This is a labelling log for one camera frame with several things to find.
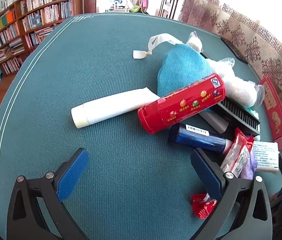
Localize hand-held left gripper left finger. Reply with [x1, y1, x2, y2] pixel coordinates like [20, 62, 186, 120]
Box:
[6, 148, 89, 240]

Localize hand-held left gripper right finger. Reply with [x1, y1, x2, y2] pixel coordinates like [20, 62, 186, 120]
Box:
[190, 148, 274, 240]

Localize dark blue bottle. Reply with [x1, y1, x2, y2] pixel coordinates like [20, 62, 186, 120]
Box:
[168, 123, 233, 153]

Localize red gift box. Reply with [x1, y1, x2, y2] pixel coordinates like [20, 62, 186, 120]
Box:
[258, 76, 282, 153]

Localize black comb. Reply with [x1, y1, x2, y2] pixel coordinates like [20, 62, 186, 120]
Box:
[211, 96, 261, 137]

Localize green desktop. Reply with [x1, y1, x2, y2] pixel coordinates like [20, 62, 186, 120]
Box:
[0, 12, 282, 240]

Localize white box with blue print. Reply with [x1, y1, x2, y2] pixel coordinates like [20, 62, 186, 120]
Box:
[252, 141, 279, 174]

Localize red candy wrapper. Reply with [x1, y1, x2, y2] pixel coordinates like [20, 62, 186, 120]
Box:
[190, 192, 218, 220]

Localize red snack packet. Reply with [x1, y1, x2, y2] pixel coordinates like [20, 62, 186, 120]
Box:
[220, 127, 255, 179]

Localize purple bag roll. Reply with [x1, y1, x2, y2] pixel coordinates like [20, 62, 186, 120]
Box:
[238, 150, 258, 180]

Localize teal square plastic case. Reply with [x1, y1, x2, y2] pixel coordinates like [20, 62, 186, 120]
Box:
[243, 106, 259, 117]

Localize white squeeze tube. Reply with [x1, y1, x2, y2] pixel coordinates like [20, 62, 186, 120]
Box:
[71, 87, 161, 128]

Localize red cylindrical can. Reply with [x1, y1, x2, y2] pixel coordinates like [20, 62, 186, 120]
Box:
[138, 73, 226, 135]

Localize plastic-wrapped white roll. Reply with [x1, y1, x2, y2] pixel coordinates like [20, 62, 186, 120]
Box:
[207, 57, 261, 107]

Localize patterned curtain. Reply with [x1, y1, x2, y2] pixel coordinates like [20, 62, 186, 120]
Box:
[178, 0, 282, 120]

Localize zip bag with cotton roll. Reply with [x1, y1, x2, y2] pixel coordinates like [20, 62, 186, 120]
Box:
[187, 31, 203, 53]

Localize wooden bookshelf with books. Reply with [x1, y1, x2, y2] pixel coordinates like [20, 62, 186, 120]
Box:
[0, 0, 76, 77]

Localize blue cloth drawstring pouch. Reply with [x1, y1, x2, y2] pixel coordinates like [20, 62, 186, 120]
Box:
[133, 33, 215, 113]

